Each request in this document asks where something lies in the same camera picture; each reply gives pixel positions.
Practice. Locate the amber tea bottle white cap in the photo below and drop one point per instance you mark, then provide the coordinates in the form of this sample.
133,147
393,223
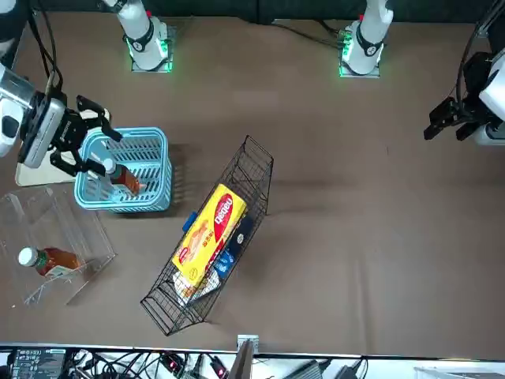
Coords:
126,179
55,260

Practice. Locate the white Franzzi cracker box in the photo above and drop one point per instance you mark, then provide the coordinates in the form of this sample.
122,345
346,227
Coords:
189,290

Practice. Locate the aluminium frame post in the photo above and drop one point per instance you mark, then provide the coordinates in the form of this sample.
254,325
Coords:
244,359

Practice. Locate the light blue plastic shopping basket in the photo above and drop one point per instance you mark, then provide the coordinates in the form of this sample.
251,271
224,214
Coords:
154,189

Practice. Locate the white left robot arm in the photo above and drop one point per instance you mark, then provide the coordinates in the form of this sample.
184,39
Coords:
369,39

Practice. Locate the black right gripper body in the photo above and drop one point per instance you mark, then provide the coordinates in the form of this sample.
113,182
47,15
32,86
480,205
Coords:
65,132

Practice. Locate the clear acrylic beverage shelf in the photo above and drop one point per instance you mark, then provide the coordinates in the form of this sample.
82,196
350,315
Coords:
79,237

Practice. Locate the cream plastic tray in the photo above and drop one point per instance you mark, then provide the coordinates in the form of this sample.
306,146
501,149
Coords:
39,175

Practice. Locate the yellow Nabati wafer box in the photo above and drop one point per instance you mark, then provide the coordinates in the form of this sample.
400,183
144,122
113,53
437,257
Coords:
213,233

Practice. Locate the black plug with red light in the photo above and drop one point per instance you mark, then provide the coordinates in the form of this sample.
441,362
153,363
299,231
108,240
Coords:
219,367

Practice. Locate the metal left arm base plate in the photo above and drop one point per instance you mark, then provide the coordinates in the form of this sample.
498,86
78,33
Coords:
347,73

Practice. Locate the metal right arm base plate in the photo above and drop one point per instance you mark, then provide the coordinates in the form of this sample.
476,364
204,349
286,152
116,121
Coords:
169,47

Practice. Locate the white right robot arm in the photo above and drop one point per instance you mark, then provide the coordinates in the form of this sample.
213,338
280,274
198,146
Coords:
142,39

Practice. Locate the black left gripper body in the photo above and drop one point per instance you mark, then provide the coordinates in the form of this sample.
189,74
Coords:
475,79

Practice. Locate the dark chocolate cookie box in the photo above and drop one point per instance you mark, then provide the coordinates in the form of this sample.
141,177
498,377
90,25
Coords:
240,237

